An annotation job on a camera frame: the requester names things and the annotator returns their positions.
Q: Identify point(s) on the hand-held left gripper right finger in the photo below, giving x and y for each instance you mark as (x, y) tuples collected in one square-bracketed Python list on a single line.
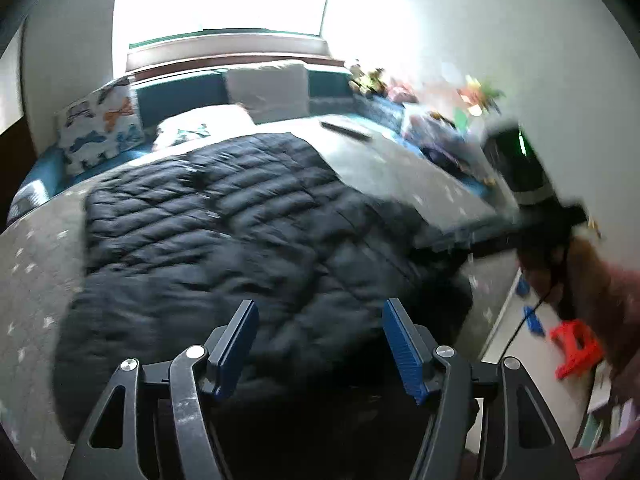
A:
[(402, 350)]

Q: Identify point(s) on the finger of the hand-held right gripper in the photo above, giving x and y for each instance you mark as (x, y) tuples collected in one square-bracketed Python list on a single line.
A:
[(492, 249)]

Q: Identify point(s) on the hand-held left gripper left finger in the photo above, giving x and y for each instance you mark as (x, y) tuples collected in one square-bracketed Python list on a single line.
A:
[(237, 345)]

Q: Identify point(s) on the black puffer jacket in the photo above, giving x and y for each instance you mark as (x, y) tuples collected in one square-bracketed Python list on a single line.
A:
[(200, 240)]

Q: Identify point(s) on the person's right forearm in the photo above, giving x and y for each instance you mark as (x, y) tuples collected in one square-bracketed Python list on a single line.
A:
[(600, 290)]

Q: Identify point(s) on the blue plastic toy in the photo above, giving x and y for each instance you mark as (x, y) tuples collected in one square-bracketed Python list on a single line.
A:
[(535, 322)]

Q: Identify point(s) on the red plastic stool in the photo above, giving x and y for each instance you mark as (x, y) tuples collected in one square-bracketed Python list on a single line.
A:
[(575, 331)]

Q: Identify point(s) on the pink plush toy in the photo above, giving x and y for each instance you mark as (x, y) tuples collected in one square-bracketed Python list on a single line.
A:
[(400, 92)]

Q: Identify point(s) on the brown plush toy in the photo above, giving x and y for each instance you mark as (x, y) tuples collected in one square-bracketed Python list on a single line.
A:
[(374, 80)]

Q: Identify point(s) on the white plush toy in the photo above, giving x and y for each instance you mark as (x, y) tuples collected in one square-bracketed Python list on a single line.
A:
[(355, 67)]

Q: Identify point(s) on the grey star quilted mattress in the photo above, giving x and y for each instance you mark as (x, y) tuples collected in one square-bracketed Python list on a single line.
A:
[(30, 280)]

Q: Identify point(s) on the white pillow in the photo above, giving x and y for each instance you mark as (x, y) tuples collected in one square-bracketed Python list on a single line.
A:
[(215, 117)]

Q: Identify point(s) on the pale grey cushion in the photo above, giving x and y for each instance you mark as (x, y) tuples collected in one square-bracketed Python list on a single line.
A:
[(265, 90)]

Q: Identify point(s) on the grey patterned cloth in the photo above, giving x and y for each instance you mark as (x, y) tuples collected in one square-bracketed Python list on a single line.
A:
[(25, 197)]

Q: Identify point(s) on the butterfly print pillow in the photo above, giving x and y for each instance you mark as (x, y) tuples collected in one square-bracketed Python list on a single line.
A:
[(95, 125)]

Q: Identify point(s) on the colourful wall sticker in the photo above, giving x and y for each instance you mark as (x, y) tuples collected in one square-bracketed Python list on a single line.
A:
[(477, 92)]

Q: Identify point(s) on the teal padded bed frame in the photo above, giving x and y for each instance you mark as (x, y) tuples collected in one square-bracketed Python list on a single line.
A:
[(170, 97)]

